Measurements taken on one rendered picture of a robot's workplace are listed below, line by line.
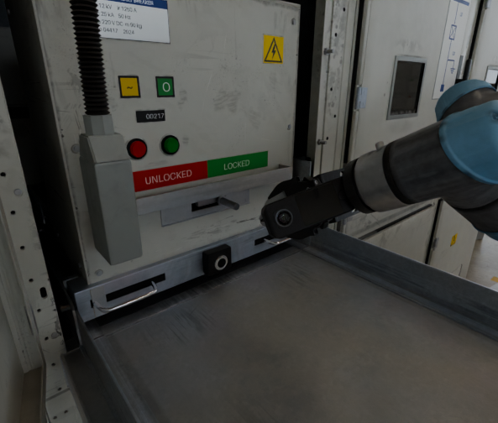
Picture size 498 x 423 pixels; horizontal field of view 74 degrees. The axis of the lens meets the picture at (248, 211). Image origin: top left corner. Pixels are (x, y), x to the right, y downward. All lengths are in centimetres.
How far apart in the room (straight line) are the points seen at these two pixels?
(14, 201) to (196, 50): 36
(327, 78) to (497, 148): 52
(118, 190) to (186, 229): 23
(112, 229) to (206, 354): 24
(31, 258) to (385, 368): 53
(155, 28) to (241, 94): 20
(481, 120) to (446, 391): 37
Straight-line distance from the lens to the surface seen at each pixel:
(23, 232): 53
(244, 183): 67
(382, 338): 63
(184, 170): 63
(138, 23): 59
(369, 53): 90
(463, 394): 59
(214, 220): 70
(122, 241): 49
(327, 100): 82
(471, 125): 36
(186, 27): 63
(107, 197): 46
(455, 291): 73
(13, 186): 51
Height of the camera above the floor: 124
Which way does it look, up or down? 21 degrees down
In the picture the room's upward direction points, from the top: straight up
